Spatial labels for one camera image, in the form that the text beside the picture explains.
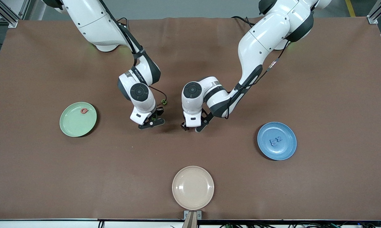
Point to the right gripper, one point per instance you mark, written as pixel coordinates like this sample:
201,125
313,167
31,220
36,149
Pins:
159,111

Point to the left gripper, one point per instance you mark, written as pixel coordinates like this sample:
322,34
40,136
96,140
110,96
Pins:
205,116

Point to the blue foam letter E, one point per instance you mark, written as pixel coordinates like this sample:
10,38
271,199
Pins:
273,142

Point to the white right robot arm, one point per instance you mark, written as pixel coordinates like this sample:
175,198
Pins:
95,25

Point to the beige plate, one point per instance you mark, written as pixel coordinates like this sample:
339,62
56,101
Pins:
193,187

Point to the light green plate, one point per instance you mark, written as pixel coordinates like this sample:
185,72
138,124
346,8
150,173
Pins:
73,126

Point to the blue plate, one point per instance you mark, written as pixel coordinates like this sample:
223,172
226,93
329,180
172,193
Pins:
273,153

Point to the brown table mat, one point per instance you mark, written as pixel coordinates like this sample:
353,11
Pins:
336,190

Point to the metal table edge bracket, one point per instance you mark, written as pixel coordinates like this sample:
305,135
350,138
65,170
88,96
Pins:
192,220

